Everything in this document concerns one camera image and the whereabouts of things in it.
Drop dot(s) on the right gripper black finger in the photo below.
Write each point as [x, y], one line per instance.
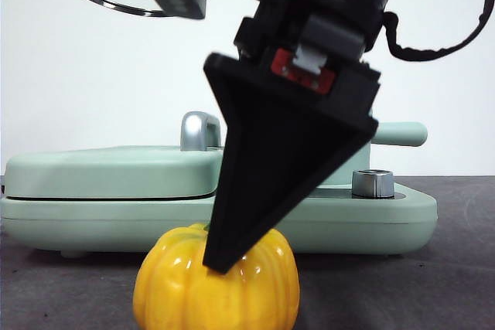
[278, 160]

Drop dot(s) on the yellow toy pumpkin green stem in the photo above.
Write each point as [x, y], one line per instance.
[251, 299]

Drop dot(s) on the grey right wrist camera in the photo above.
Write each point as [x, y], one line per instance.
[332, 34]

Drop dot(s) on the silver control knob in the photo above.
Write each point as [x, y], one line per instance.
[372, 184]

